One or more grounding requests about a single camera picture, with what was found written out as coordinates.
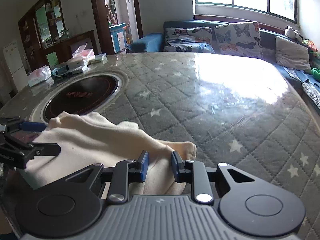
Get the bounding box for cream knit garment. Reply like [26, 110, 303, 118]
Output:
[20, 112, 196, 195]

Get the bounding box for teal flat device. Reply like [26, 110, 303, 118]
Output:
[50, 63, 73, 80]

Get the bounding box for white refrigerator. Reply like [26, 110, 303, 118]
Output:
[3, 40, 28, 92]

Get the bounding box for round induction cooktop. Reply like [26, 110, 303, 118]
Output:
[29, 70, 129, 123]

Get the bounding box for grey star quilted tablecloth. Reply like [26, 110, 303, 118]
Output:
[0, 51, 320, 240]

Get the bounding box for dark wooden display cabinet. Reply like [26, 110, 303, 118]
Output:
[18, 0, 98, 70]

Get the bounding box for pink tissue box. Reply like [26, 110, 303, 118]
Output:
[72, 43, 95, 64]

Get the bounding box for green booklet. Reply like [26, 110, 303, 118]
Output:
[88, 53, 107, 65]

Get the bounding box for light blue small cabinet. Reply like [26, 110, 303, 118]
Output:
[110, 23, 127, 53]

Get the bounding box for butterfly pillow lying flat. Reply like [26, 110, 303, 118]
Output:
[164, 27, 215, 54]

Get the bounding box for butterfly pillow upright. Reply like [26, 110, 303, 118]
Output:
[214, 22, 263, 59]

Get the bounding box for blue corner sofa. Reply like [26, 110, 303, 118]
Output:
[126, 21, 319, 106]

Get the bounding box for grey cushion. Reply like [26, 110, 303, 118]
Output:
[276, 36, 312, 74]

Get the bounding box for green plastic bowl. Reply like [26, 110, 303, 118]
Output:
[312, 68, 320, 80]

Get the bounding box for white plush toy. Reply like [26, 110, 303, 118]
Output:
[284, 25, 303, 42]

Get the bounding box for colourful plush toys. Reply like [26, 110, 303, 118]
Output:
[303, 39, 319, 56]

